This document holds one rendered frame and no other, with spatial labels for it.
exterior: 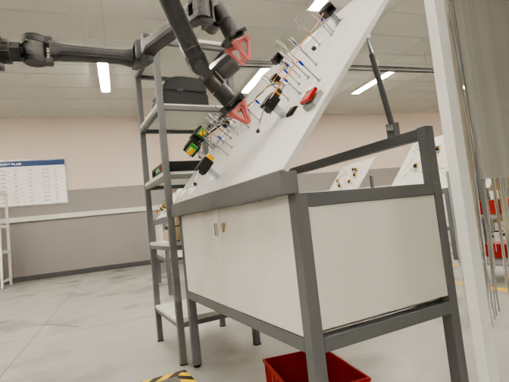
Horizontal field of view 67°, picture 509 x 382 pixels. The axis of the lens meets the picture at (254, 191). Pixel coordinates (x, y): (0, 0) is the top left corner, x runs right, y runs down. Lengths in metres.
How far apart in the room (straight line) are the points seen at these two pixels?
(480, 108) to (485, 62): 0.12
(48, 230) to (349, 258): 8.10
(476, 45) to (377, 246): 0.60
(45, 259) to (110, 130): 2.97
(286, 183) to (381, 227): 0.36
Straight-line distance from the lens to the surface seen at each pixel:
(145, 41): 1.63
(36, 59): 1.68
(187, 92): 2.47
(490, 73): 1.16
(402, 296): 1.33
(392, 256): 1.29
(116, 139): 9.08
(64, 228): 8.90
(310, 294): 1.10
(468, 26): 1.16
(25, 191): 9.04
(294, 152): 1.09
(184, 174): 2.24
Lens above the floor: 0.74
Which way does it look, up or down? 4 degrees up
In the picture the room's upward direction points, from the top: 6 degrees counter-clockwise
